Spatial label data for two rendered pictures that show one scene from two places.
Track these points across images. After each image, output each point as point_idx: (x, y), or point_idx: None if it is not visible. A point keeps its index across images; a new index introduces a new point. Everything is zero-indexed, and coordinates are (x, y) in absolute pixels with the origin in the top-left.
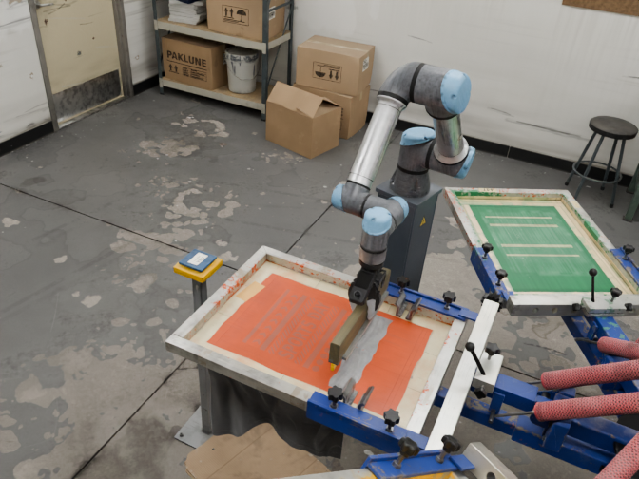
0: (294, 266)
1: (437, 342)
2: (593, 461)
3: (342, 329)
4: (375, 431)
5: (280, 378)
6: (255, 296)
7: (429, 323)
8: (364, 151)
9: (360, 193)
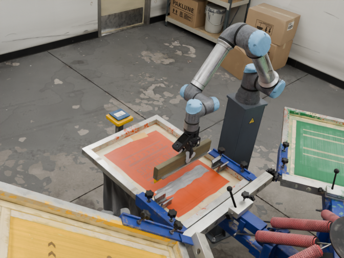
0: (168, 129)
1: None
2: None
3: (164, 162)
4: (163, 218)
5: (131, 182)
6: (140, 140)
7: (230, 177)
8: (202, 68)
9: (194, 91)
